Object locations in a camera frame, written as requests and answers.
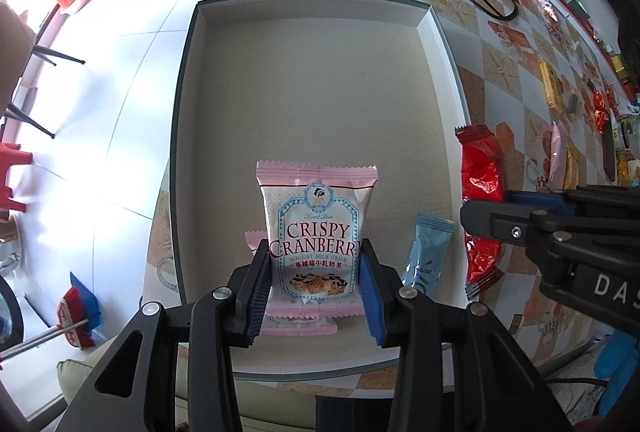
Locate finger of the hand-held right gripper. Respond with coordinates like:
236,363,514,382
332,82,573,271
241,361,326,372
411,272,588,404
460,198,556,247
507,184,640,215

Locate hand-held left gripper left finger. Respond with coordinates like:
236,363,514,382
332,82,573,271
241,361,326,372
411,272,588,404
55,239,273,432

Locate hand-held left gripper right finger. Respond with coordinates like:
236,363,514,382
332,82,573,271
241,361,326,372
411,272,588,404
360,238,573,432

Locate shiny red snack packet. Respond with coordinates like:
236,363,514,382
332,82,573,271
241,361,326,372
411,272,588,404
455,124,508,297

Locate light blue snack stick packet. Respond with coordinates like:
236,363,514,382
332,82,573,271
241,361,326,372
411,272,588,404
401,213,456,300

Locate orange red snack packet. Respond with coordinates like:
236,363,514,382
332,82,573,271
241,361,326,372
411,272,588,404
584,90,611,139

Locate grey cardboard box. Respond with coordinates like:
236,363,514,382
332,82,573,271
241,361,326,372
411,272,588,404
169,0,471,383

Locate blue cloth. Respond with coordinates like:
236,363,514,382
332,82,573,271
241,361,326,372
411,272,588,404
594,331,640,419

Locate yellow snack packet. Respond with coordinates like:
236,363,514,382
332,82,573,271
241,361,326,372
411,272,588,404
539,59,564,111

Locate printed checkered tablecloth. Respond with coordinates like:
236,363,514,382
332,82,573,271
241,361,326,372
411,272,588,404
142,0,640,400

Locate red white knitted cloth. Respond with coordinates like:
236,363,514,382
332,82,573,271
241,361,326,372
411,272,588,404
55,286,101,351

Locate red plastic stool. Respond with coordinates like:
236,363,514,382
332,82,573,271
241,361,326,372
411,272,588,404
0,143,34,213

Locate black chair legs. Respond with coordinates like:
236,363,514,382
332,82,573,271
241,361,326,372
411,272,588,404
0,42,87,139

